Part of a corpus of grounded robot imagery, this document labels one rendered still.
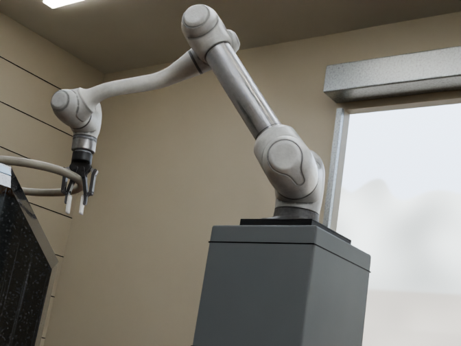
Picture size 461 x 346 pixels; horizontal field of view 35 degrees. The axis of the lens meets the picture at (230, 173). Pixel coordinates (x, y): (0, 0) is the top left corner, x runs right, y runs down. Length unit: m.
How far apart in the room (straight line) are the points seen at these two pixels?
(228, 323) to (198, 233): 5.61
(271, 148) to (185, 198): 5.93
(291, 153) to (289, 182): 0.10
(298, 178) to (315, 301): 0.38
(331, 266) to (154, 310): 5.86
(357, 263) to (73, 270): 6.90
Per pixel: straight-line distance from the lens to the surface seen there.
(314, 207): 2.43
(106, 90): 2.63
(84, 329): 8.73
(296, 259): 2.20
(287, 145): 2.21
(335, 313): 2.31
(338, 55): 7.69
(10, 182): 2.18
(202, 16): 2.50
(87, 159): 2.73
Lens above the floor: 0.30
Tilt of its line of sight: 16 degrees up
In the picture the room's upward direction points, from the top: 9 degrees clockwise
